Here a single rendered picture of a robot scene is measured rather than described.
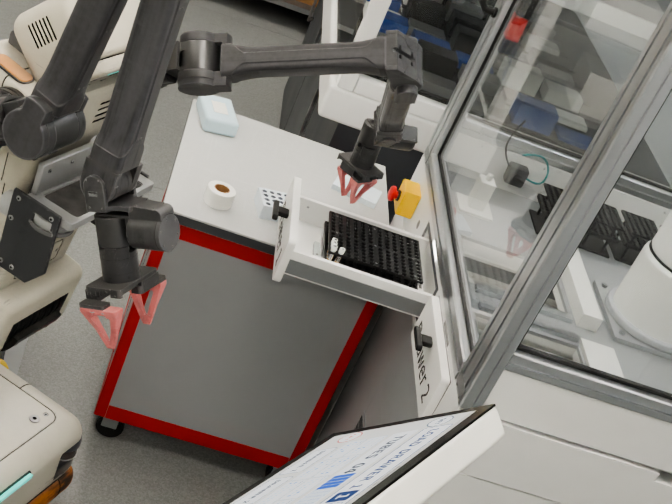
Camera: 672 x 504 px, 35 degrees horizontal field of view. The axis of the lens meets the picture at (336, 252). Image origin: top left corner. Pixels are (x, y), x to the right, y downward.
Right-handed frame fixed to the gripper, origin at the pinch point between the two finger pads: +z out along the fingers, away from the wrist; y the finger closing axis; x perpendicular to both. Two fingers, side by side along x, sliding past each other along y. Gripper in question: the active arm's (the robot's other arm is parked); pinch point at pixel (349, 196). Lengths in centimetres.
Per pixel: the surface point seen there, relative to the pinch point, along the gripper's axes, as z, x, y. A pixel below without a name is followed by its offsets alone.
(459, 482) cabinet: 15, 24, -72
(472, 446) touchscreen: -26, 64, -91
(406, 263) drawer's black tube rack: 2.0, 1.4, -23.9
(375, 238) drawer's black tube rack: 1.6, 3.0, -14.4
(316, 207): 2.6, 8.5, 0.8
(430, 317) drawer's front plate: 1.0, 11.4, -42.1
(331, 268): 2.8, 20.7, -20.2
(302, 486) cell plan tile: -16, 83, -81
